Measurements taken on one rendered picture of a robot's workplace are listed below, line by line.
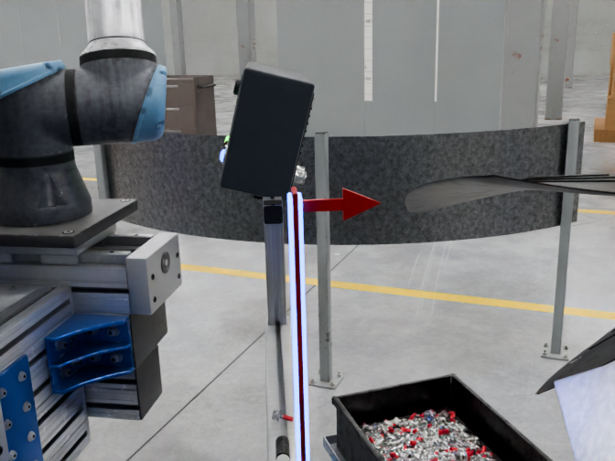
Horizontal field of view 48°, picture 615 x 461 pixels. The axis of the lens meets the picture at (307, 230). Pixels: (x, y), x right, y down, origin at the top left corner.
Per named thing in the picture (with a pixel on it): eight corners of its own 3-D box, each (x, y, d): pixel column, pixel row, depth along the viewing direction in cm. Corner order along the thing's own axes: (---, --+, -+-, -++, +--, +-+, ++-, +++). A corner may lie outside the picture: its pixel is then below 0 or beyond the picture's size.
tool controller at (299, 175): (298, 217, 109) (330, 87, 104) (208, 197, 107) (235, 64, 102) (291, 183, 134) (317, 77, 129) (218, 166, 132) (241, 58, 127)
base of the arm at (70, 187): (-32, 226, 102) (-43, 159, 99) (26, 201, 116) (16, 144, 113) (62, 228, 99) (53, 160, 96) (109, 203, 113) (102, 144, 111)
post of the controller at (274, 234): (286, 325, 108) (283, 204, 102) (268, 326, 108) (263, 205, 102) (286, 317, 111) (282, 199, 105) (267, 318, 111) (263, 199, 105)
